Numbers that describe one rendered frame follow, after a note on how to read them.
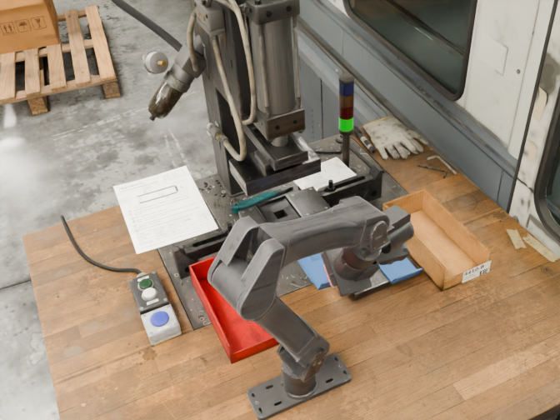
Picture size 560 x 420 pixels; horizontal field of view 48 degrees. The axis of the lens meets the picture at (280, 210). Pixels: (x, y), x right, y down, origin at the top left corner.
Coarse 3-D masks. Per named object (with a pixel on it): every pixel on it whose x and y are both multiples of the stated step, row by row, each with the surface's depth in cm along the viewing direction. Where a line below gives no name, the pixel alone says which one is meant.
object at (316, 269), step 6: (306, 258) 134; (306, 264) 133; (312, 264) 133; (318, 264) 133; (312, 270) 131; (318, 270) 131; (324, 270) 131; (312, 276) 130; (318, 276) 130; (324, 276) 130; (318, 282) 128; (324, 282) 125; (318, 288) 127
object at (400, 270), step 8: (392, 264) 142; (400, 264) 141; (408, 264) 141; (384, 272) 140; (392, 272) 140; (400, 272) 140; (408, 272) 136; (416, 272) 138; (392, 280) 137; (400, 280) 138
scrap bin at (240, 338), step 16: (192, 272) 139; (208, 288) 142; (208, 304) 131; (224, 304) 138; (224, 320) 135; (240, 320) 135; (224, 336) 125; (240, 336) 131; (256, 336) 131; (240, 352) 126; (256, 352) 128
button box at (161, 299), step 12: (60, 216) 168; (72, 240) 157; (96, 264) 150; (144, 276) 143; (156, 276) 143; (132, 288) 140; (156, 288) 140; (144, 300) 137; (156, 300) 137; (168, 300) 137; (144, 312) 136
